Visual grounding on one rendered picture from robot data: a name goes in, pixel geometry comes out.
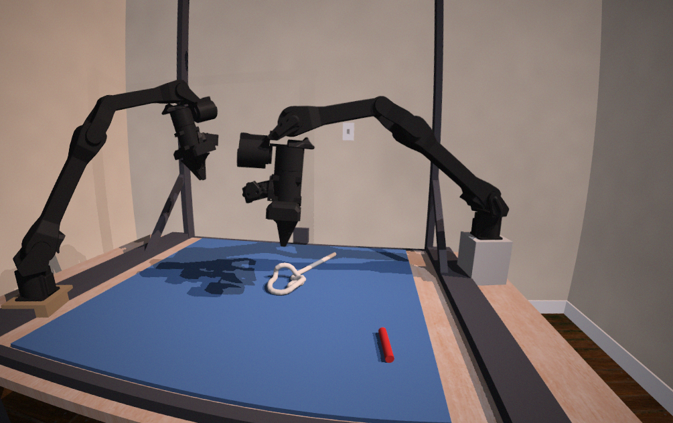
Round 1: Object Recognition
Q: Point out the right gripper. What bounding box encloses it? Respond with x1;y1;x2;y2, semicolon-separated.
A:
173;124;216;180

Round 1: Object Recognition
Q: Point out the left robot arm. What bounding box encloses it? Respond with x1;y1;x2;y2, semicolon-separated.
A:
237;96;509;240

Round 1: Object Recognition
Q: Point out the blue work mat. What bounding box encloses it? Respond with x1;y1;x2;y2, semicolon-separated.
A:
11;238;451;423

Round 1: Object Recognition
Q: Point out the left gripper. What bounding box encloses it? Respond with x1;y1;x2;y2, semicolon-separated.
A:
266;169;303;247

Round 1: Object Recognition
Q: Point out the white rope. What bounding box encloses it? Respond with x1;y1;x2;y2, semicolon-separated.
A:
267;252;336;295

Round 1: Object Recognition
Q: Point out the red cylinder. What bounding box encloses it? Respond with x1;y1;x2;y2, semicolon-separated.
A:
378;327;394;363

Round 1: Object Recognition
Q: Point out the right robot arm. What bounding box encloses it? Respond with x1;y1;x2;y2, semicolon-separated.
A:
13;80;218;301

